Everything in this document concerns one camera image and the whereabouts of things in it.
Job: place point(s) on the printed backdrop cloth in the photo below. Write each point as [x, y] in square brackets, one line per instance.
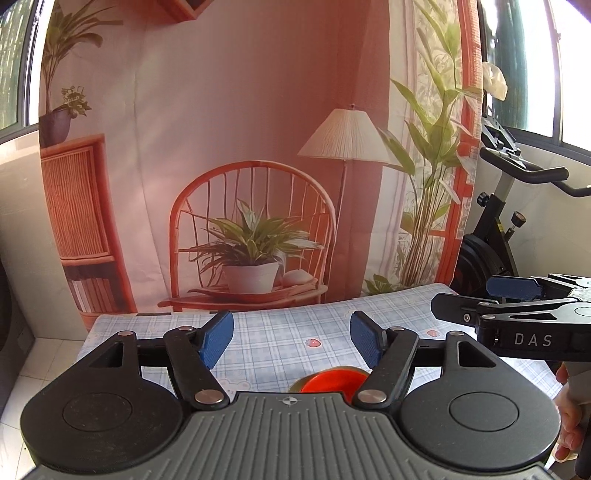
[231, 92]

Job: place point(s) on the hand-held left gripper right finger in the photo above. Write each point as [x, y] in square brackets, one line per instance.
[367, 337]

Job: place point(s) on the person's right hand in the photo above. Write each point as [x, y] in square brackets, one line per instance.
[571, 424]

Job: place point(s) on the checked tablecloth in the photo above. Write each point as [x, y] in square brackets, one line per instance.
[277, 332]

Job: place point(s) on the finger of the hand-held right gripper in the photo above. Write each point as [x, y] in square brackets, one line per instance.
[461, 310]
[512, 287]

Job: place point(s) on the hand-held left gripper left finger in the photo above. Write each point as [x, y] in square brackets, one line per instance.
[216, 339]

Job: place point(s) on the red bowl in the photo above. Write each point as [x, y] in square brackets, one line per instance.
[330, 382]

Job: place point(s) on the white plastic bag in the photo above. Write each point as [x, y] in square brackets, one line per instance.
[495, 81]

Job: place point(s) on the black exercise bike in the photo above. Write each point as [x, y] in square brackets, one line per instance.
[480, 249]

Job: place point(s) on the window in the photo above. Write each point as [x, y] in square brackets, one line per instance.
[18, 60]
[540, 60]

